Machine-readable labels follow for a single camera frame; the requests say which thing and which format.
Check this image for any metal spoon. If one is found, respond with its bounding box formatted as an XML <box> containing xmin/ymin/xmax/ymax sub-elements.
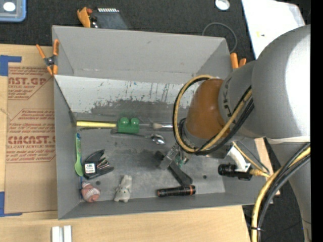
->
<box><xmin>111</xmin><ymin>131</ymin><xmax>166</xmax><ymax>146</ymax></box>

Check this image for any grey toy animal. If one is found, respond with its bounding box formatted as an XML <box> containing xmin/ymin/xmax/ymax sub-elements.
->
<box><xmin>113</xmin><ymin>174</ymin><xmax>133</xmax><ymax>203</ymax></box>

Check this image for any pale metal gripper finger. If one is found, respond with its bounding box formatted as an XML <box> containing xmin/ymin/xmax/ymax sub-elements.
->
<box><xmin>165</xmin><ymin>146</ymin><xmax>179</xmax><ymax>161</ymax></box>
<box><xmin>159</xmin><ymin>158</ymin><xmax>176</xmax><ymax>171</ymax></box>

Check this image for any black cylinder on white bracket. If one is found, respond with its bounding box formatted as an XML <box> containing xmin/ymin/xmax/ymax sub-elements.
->
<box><xmin>218</xmin><ymin>145</ymin><xmax>253</xmax><ymax>182</ymax></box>

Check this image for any pink and white ball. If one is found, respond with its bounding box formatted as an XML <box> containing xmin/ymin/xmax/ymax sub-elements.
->
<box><xmin>80</xmin><ymin>181</ymin><xmax>101</xmax><ymax>203</ymax></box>

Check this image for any green plastic spoon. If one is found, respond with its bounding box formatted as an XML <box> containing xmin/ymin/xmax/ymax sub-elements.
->
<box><xmin>74</xmin><ymin>132</ymin><xmax>84</xmax><ymax>177</ymax></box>

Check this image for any brown cardboard board red print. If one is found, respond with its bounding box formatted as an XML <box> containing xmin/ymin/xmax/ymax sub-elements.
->
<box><xmin>0</xmin><ymin>43</ymin><xmax>59</xmax><ymax>217</ymax></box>

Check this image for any grey metal bin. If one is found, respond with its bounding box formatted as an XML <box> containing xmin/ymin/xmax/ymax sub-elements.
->
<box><xmin>51</xmin><ymin>25</ymin><xmax>275</xmax><ymax>220</ymax></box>

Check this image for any green toy brick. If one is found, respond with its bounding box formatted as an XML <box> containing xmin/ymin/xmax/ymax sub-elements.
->
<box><xmin>116</xmin><ymin>116</ymin><xmax>140</xmax><ymax>135</ymax></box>

